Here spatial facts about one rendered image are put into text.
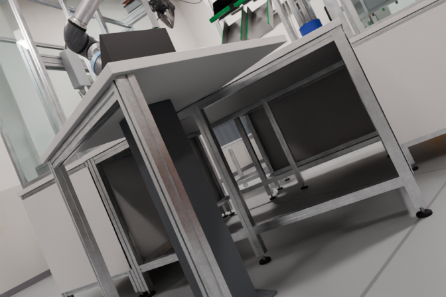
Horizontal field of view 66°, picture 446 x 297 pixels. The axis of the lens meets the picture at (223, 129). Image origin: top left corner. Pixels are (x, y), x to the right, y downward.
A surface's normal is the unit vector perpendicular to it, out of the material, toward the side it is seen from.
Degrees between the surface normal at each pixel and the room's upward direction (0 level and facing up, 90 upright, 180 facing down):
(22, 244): 90
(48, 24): 90
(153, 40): 90
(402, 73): 90
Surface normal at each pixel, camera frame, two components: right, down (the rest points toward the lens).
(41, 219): -0.36, 0.11
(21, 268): 0.58, -0.31
